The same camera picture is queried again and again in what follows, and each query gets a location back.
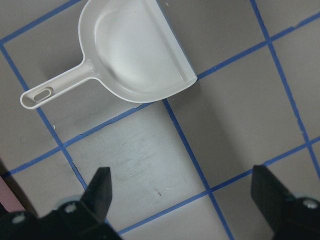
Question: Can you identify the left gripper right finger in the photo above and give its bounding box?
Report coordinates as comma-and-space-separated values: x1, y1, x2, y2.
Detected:
250, 165, 320, 240

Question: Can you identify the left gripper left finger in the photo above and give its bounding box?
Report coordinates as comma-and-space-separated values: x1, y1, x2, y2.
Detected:
0, 167, 121, 240

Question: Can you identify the beige plastic dustpan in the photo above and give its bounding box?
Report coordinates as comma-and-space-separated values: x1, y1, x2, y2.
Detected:
20, 0, 198, 109

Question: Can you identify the pink bin with black bag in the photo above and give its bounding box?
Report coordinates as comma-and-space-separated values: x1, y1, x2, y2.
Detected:
0, 177, 25, 212

